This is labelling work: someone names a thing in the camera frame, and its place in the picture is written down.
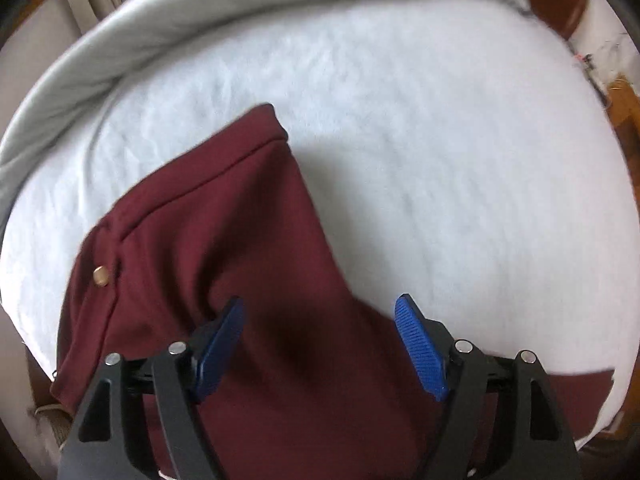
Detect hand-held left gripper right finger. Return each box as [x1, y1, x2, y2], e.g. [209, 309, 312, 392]
[394, 294, 584, 480]

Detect white bed sheet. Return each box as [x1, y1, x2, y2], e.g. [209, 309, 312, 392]
[0, 0, 640, 461]

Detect maroon pants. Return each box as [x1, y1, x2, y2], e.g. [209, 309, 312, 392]
[50, 103, 616, 480]

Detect grey blanket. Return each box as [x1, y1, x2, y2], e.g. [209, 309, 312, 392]
[0, 0, 532, 211]

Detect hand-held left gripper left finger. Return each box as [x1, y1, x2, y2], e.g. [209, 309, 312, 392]
[56, 296, 247, 480]

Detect brown wooden headboard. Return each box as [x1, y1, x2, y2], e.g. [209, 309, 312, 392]
[495, 0, 591, 41]

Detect wooden cabinet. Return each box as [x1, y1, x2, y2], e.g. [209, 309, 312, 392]
[606, 75, 640, 176]

